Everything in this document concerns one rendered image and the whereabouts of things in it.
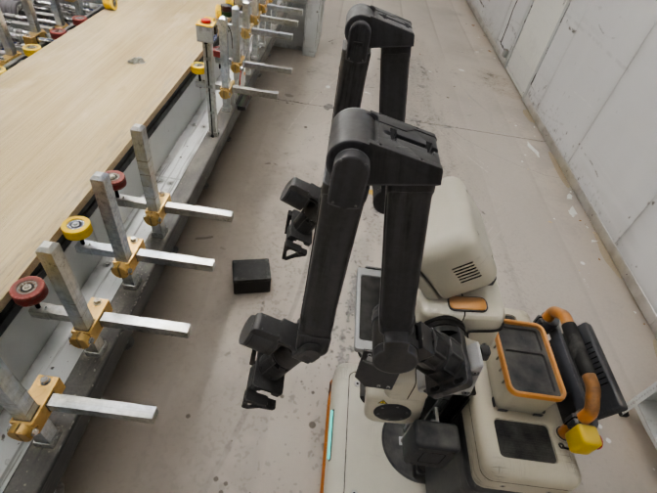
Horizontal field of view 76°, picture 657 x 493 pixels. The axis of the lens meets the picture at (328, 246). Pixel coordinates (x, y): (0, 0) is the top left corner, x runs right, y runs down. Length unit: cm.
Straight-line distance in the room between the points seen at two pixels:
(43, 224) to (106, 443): 95
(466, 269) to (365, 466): 104
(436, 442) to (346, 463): 51
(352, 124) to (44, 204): 126
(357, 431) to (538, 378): 73
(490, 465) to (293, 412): 103
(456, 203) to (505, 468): 69
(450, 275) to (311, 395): 136
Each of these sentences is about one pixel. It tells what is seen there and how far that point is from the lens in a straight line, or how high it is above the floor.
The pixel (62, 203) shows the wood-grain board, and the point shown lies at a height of 90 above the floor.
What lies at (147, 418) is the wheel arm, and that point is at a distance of 113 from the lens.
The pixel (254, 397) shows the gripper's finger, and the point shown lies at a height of 107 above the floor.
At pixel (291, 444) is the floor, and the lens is 197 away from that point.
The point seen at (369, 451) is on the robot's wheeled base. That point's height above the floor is 28.
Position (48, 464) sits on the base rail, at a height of 70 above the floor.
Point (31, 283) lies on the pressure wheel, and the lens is 136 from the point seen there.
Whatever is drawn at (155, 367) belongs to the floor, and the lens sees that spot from 217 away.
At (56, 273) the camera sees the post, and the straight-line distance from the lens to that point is 114.
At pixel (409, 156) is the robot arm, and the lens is 46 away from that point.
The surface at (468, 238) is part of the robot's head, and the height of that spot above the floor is 138.
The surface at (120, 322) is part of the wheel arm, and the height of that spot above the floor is 82.
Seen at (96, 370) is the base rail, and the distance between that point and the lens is 139.
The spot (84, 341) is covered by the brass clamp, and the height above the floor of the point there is 82.
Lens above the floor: 185
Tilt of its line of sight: 44 degrees down
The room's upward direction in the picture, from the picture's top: 10 degrees clockwise
